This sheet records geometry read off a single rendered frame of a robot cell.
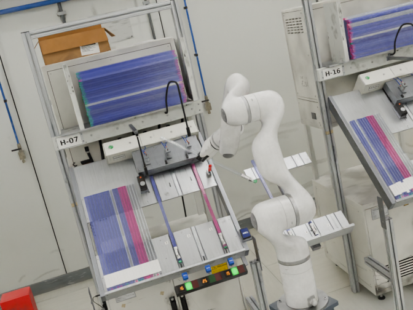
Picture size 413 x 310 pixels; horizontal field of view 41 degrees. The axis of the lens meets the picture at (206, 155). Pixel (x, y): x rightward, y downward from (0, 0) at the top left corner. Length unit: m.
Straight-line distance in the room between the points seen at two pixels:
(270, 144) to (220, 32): 2.58
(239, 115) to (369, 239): 1.53
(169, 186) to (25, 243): 2.00
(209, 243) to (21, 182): 2.13
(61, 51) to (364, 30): 1.64
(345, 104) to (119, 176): 1.30
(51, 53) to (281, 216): 1.68
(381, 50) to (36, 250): 2.91
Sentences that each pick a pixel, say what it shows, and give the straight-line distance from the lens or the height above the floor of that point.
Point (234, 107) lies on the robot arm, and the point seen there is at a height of 1.46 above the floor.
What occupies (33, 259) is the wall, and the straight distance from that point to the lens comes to 4.57.
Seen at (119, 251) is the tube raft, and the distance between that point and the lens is 2.61.
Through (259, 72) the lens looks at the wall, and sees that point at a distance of 4.54.
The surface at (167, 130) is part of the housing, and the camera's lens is 2.86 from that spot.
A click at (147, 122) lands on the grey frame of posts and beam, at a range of 2.85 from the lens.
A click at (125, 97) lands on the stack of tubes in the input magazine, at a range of 2.79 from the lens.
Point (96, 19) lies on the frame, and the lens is 2.83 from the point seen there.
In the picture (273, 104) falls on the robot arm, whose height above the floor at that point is 1.44.
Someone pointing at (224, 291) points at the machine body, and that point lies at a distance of 3.01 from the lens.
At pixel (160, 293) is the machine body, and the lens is 2.93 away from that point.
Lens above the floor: 1.78
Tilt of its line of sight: 14 degrees down
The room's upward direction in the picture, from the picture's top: 13 degrees counter-clockwise
